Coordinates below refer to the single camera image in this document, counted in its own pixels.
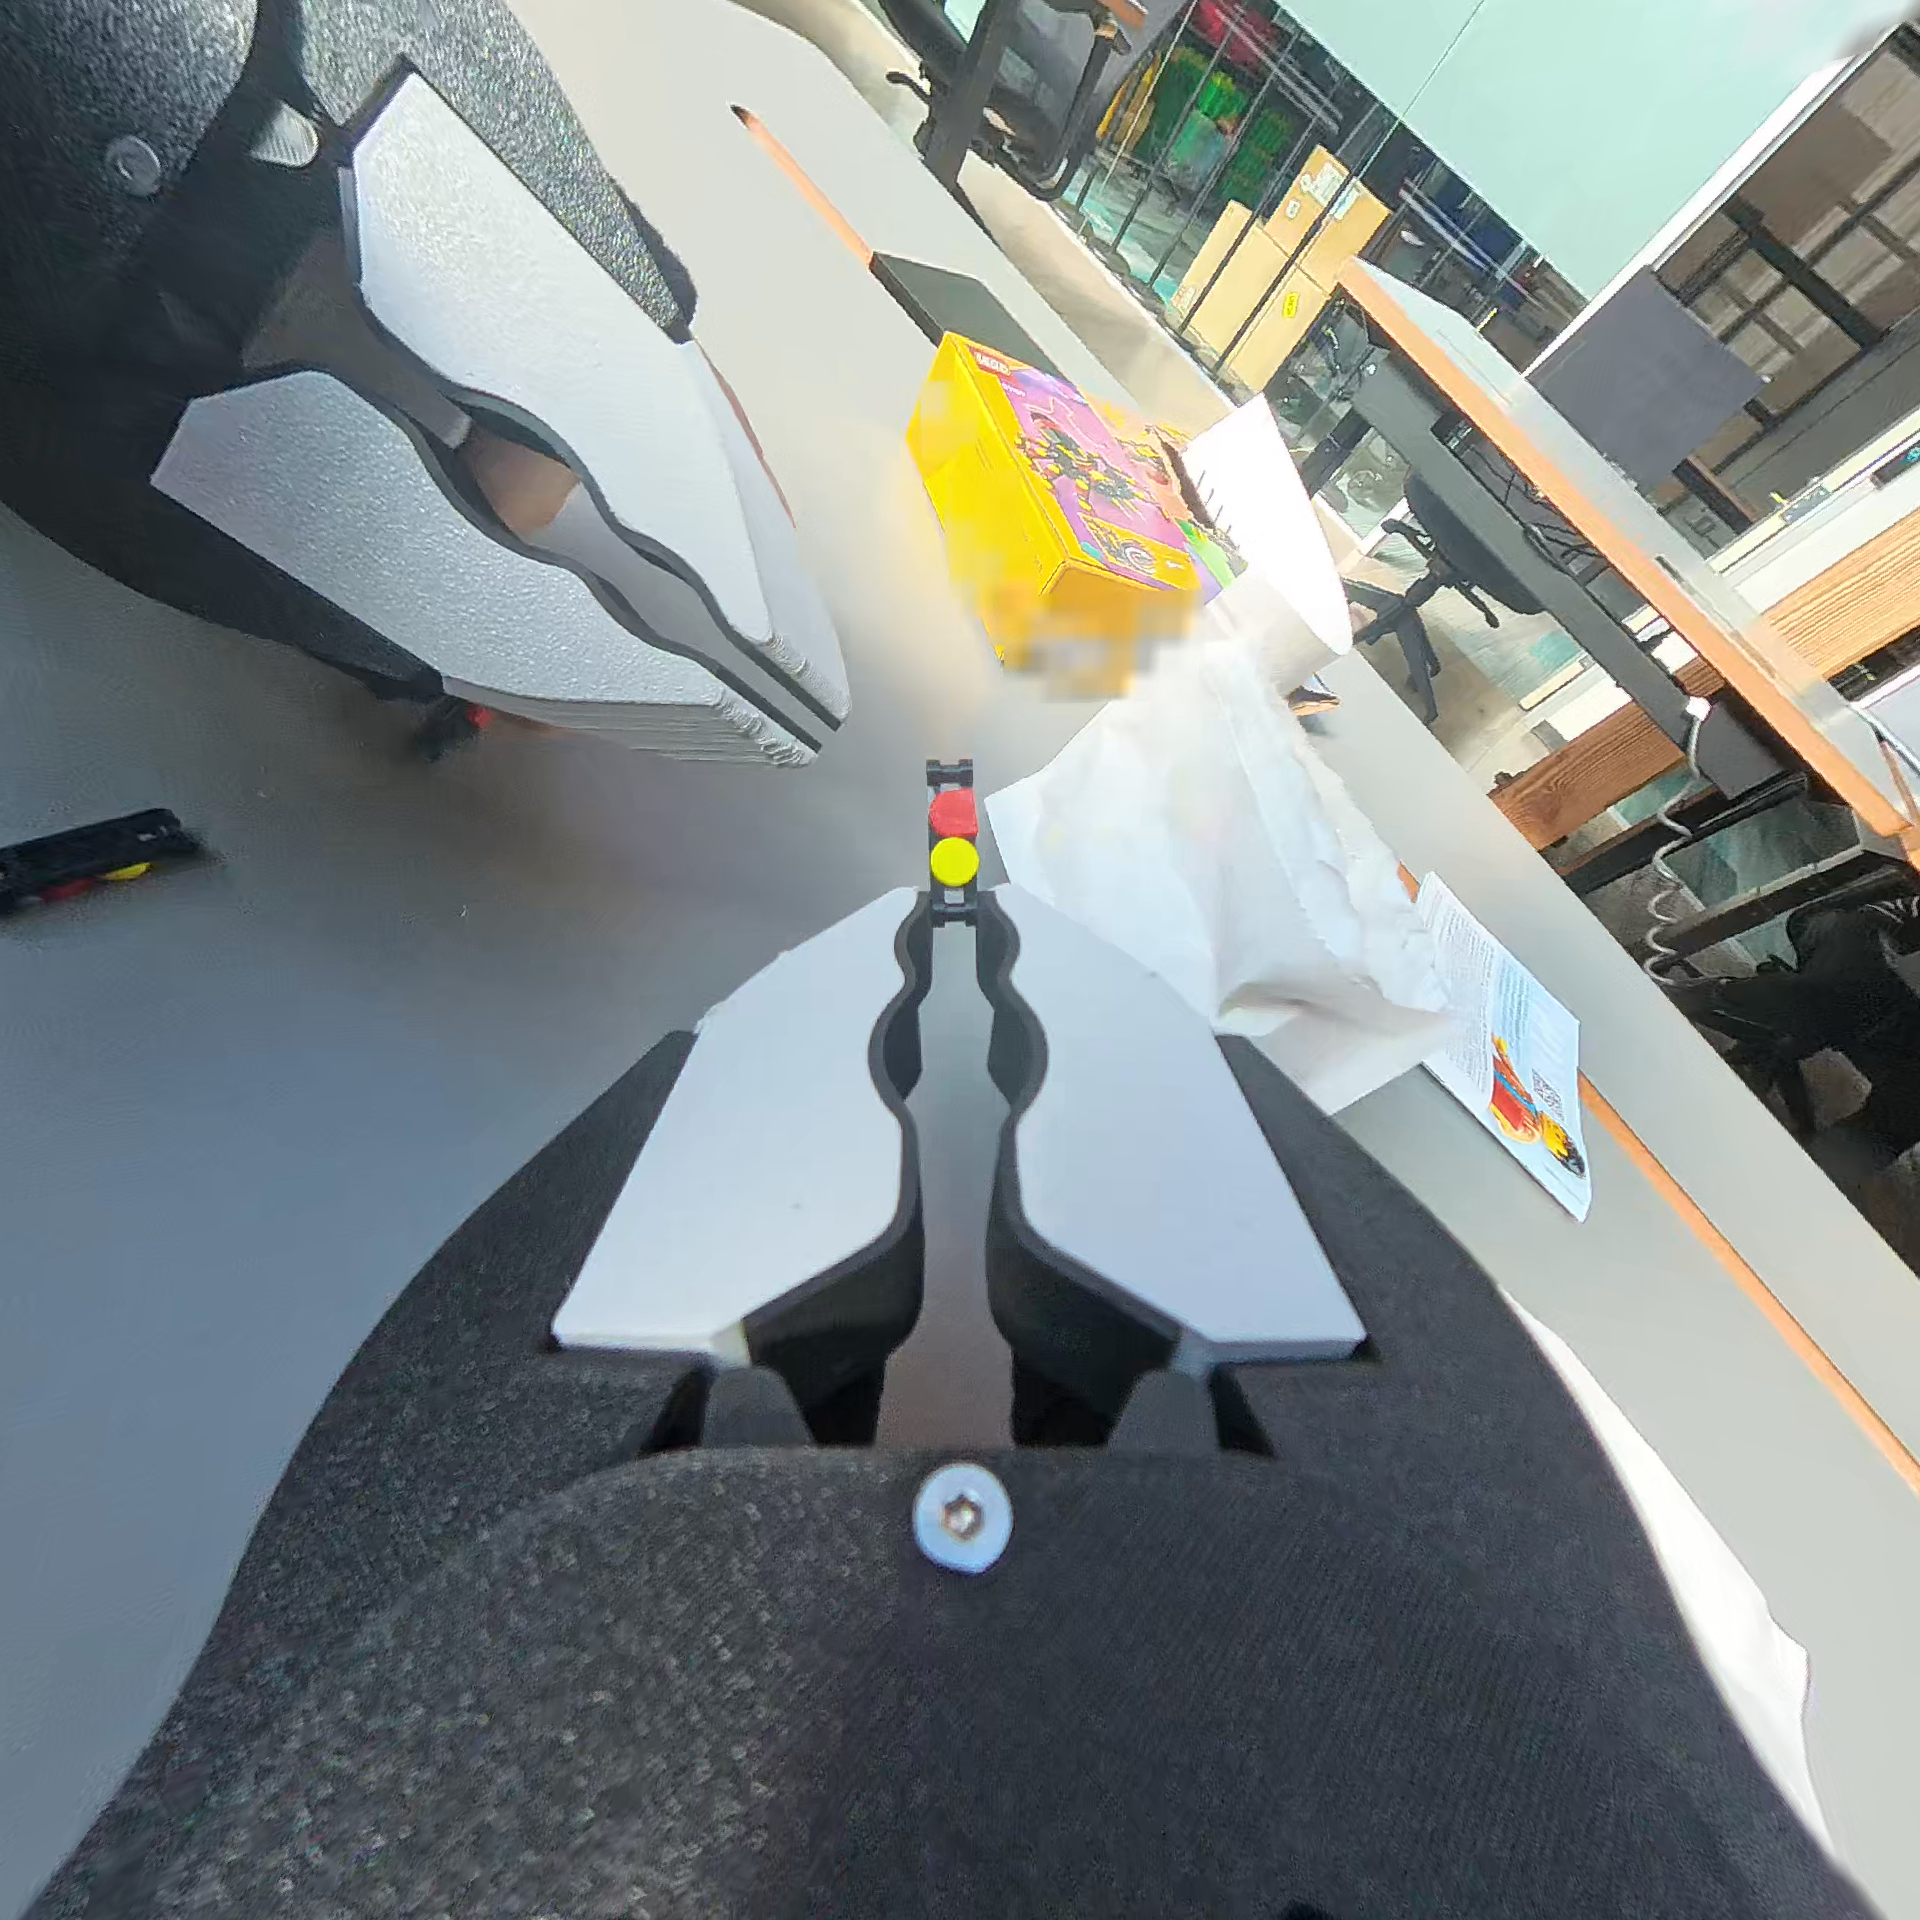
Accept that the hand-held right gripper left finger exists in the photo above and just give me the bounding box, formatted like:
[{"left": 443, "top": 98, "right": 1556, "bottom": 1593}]
[{"left": 553, "top": 884, "right": 931, "bottom": 1444}]

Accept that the crumpled white paper bag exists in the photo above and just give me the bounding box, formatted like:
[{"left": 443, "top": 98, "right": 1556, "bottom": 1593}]
[{"left": 986, "top": 395, "right": 1460, "bottom": 1121}]

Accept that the black desk inlay pad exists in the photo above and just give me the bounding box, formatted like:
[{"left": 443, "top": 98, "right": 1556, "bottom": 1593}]
[{"left": 872, "top": 255, "right": 1071, "bottom": 382}]

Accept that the person's left hand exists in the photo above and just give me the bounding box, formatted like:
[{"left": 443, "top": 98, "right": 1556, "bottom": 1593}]
[{"left": 463, "top": 431, "right": 583, "bottom": 539}]

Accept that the yellow lego box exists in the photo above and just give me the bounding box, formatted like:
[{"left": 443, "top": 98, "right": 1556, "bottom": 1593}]
[{"left": 908, "top": 333, "right": 1249, "bottom": 671}]

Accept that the light wooden beam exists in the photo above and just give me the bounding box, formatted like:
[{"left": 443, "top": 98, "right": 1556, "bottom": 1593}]
[{"left": 1491, "top": 508, "right": 1920, "bottom": 852}]

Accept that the dark grey divider panel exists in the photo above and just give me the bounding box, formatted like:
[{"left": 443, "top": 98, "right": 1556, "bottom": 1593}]
[{"left": 1529, "top": 264, "right": 1766, "bottom": 492}]

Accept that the instruction booklet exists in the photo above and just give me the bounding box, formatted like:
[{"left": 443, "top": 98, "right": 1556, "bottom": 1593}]
[{"left": 1413, "top": 871, "right": 1595, "bottom": 1223}]

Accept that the white coiled cable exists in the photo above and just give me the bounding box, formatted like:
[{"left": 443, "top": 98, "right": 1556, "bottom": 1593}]
[{"left": 1640, "top": 694, "right": 1719, "bottom": 985}]

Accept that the black office chair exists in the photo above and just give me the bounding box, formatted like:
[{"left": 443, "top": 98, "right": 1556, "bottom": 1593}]
[
  {"left": 1679, "top": 896, "right": 1920, "bottom": 1157},
  {"left": 885, "top": 0, "right": 1127, "bottom": 200},
  {"left": 1346, "top": 479, "right": 1550, "bottom": 727}
]

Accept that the long black lego plate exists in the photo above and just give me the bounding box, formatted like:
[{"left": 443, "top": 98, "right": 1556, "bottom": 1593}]
[{"left": 0, "top": 808, "right": 208, "bottom": 916}]

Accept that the large cardboard box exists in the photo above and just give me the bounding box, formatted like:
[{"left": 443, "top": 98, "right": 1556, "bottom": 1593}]
[
  {"left": 1266, "top": 142, "right": 1395, "bottom": 291},
  {"left": 1173, "top": 200, "right": 1292, "bottom": 365}
]

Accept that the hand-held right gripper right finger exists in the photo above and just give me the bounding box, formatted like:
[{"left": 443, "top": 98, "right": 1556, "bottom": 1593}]
[{"left": 976, "top": 884, "right": 1370, "bottom": 1449}]

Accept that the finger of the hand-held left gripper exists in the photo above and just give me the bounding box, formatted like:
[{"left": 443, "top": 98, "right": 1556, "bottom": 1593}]
[
  {"left": 149, "top": 365, "right": 836, "bottom": 771},
  {"left": 343, "top": 65, "right": 852, "bottom": 739}
]

